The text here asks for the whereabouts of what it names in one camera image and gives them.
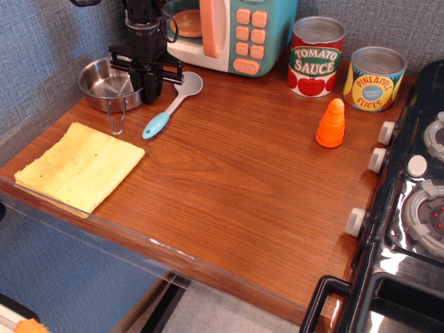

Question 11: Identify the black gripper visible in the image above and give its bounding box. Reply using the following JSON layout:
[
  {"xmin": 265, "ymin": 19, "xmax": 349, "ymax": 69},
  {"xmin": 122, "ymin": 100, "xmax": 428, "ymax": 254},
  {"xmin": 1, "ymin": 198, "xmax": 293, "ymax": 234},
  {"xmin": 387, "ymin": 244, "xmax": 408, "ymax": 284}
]
[{"xmin": 109, "ymin": 26, "xmax": 184, "ymax": 105}]

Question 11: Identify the small steel pot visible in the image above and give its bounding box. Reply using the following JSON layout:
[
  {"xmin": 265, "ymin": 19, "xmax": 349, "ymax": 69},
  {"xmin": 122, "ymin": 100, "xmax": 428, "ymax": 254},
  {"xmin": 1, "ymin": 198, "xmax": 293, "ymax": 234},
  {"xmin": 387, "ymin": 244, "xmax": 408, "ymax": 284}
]
[{"xmin": 78, "ymin": 56, "xmax": 143, "ymax": 135}]

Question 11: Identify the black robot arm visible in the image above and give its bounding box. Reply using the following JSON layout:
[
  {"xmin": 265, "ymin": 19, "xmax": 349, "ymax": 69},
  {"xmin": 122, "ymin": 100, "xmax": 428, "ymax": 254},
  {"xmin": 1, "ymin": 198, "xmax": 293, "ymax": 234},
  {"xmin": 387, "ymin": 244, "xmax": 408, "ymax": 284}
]
[{"xmin": 108, "ymin": 1, "xmax": 184, "ymax": 105}]

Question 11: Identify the orange toy carrot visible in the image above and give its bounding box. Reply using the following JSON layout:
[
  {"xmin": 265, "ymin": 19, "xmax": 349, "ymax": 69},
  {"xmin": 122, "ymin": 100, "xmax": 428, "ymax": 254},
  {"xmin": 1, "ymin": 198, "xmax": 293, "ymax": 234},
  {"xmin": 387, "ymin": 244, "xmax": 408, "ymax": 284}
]
[{"xmin": 315, "ymin": 98, "xmax": 345, "ymax": 148}]

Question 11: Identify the toy microwave teal and pink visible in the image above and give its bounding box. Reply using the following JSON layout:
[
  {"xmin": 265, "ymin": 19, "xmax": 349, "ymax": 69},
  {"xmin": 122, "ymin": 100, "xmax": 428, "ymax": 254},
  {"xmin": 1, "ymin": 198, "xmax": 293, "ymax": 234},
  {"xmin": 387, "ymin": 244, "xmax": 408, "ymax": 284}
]
[{"xmin": 164, "ymin": 1, "xmax": 298, "ymax": 77}]

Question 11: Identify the yellow cloth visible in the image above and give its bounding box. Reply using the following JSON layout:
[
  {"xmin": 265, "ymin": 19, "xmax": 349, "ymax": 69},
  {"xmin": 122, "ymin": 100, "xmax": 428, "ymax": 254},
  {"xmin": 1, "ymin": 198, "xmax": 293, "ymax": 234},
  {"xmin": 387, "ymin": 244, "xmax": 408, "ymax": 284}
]
[{"xmin": 15, "ymin": 122, "xmax": 145, "ymax": 219}]

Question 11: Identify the tomato sauce can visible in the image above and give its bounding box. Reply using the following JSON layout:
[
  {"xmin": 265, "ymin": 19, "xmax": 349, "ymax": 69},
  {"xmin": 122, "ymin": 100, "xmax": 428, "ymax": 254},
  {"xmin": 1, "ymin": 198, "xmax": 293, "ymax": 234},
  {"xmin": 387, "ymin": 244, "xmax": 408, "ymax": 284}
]
[{"xmin": 287, "ymin": 16, "xmax": 346, "ymax": 97}]

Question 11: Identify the pineapple slices can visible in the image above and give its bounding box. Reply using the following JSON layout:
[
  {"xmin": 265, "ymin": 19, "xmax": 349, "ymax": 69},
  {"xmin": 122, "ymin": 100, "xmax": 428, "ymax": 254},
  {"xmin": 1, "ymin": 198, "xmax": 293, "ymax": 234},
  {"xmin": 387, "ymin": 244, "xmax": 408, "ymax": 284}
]
[{"xmin": 343, "ymin": 46, "xmax": 407, "ymax": 112}]

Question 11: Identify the orange object at corner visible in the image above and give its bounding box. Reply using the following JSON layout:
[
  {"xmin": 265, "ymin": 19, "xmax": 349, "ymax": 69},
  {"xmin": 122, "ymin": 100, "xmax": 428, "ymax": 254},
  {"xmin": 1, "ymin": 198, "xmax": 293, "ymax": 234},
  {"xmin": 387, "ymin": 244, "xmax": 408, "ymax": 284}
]
[{"xmin": 13, "ymin": 318, "xmax": 49, "ymax": 333}]

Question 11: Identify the black toy stove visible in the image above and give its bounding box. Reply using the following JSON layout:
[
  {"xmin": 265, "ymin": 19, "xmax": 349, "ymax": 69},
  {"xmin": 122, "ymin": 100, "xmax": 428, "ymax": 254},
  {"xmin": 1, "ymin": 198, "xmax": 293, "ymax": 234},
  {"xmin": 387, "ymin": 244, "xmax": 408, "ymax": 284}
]
[{"xmin": 300, "ymin": 60, "xmax": 443, "ymax": 332}]

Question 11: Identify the teal handled grey spoon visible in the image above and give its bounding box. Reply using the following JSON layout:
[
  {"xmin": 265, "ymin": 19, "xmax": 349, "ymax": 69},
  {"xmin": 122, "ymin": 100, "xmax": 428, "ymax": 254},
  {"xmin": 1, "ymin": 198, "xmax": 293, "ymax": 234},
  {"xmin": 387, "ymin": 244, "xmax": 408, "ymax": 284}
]
[{"xmin": 142, "ymin": 71, "xmax": 203, "ymax": 139}]

